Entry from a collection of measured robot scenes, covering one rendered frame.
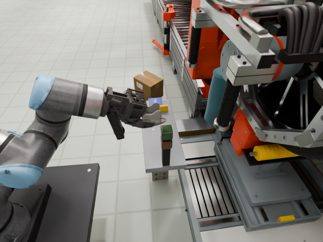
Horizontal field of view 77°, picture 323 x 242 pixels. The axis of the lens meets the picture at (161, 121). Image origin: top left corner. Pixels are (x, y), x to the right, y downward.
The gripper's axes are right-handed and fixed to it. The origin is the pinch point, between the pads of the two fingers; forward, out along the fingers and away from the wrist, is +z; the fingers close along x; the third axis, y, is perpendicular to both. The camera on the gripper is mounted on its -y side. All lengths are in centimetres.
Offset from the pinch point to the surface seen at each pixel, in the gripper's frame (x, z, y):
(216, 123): -11.7, 8.3, 12.2
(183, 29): 181, 78, -10
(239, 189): -6, 60, -32
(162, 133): -2.7, 1.1, -2.9
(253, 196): -14, 57, -24
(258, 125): -3.1, 35.8, 9.2
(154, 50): 193, 60, -48
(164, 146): -2.9, 4.8, -9.0
